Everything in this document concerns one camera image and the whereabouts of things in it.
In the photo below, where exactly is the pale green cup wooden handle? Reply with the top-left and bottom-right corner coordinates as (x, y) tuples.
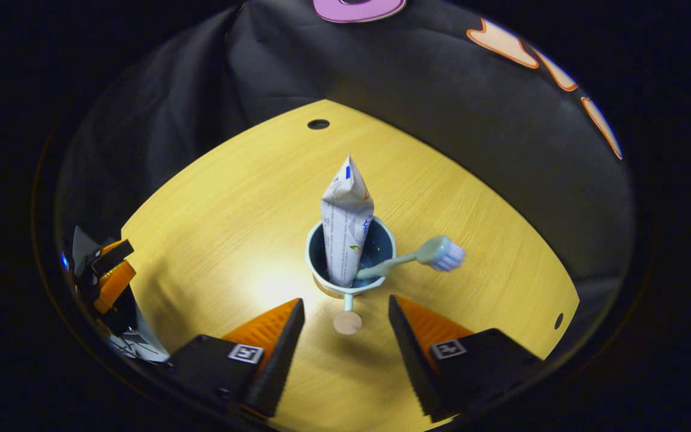
(305, 216), (396, 335)

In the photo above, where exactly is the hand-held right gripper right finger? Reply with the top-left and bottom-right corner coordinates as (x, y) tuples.
(388, 294), (545, 423)

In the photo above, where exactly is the pale green toothbrush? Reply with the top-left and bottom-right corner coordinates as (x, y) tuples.
(355, 235), (466, 281)

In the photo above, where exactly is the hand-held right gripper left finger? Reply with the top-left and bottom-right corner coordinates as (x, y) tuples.
(169, 298), (306, 419)

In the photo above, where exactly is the black backdrop cloth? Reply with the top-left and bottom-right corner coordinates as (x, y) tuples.
(55, 0), (634, 361)

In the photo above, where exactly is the white toothpaste tube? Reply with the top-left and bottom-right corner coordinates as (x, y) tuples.
(320, 153), (375, 288)

